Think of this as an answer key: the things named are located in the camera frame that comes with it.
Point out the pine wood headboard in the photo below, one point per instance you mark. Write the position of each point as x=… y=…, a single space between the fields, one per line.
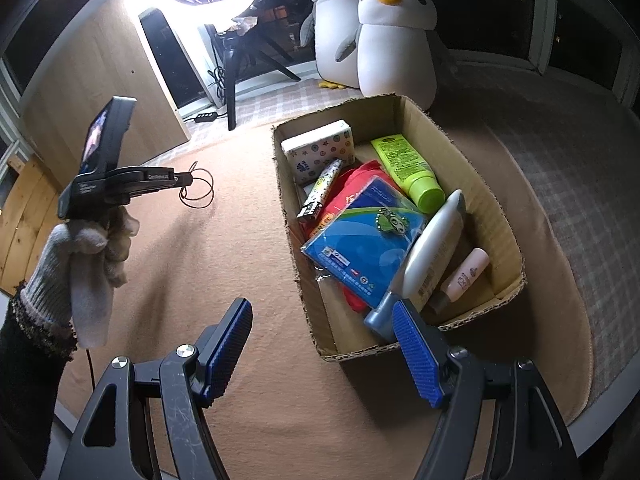
x=30 y=200

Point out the red printed bag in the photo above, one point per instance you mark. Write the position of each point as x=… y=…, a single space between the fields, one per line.
x=350 y=185

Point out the black power strip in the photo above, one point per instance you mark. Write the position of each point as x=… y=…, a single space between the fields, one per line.
x=205 y=118

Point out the large penguin plush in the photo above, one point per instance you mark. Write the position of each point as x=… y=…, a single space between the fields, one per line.
x=335 y=35

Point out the small penguin plush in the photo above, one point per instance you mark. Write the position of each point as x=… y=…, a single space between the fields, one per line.
x=395 y=60

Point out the person's left hand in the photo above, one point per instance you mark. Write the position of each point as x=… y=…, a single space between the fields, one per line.
x=75 y=270

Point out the small pink bottle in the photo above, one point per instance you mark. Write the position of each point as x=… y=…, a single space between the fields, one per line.
x=467 y=270

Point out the patterned slim tube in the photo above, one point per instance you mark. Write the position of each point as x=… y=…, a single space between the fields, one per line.
x=322 y=187

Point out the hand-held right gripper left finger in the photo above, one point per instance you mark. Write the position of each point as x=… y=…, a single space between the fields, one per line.
x=225 y=355

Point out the checked bed sheet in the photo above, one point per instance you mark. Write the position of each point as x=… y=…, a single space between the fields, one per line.
x=575 y=170

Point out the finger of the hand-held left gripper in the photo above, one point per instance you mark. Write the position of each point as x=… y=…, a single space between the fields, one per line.
x=182 y=179
x=150 y=175

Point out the green tube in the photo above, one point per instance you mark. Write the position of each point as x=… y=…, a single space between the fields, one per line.
x=405 y=165

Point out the cardboard box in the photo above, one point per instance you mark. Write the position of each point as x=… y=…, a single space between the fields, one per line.
x=500 y=240

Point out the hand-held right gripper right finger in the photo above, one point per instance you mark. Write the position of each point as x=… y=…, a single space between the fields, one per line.
x=415 y=355

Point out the light wooden board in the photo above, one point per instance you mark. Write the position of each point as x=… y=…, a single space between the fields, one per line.
x=100 y=75

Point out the blue packet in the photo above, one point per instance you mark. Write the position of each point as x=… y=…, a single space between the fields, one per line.
x=350 y=255

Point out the black tripod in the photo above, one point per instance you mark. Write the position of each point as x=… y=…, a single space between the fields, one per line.
x=231 y=90

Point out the person's left forearm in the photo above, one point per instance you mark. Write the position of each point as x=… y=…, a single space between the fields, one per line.
x=25 y=385

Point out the white tube blue cap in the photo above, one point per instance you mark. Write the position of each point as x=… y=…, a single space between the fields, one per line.
x=430 y=255

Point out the patterned tissue pack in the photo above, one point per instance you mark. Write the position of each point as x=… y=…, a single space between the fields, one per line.
x=320 y=150

